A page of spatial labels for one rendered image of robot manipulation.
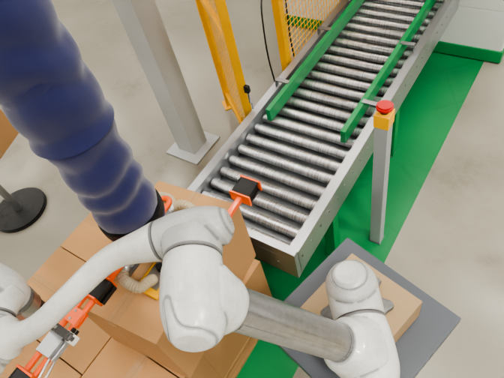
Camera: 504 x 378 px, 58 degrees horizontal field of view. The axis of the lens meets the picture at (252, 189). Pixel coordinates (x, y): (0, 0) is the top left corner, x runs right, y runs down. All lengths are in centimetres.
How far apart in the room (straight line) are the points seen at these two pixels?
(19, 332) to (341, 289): 84
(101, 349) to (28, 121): 124
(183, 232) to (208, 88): 299
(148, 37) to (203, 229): 191
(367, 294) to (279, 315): 38
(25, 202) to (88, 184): 240
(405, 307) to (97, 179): 105
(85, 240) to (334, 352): 160
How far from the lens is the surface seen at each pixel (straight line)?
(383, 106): 194
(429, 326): 173
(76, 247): 250
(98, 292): 159
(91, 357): 217
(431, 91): 362
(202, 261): 94
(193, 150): 333
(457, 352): 253
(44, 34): 109
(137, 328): 165
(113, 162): 130
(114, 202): 139
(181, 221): 102
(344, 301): 137
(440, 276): 267
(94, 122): 122
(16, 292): 133
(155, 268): 170
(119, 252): 111
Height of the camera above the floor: 235
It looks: 51 degrees down
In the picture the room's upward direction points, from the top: 17 degrees counter-clockwise
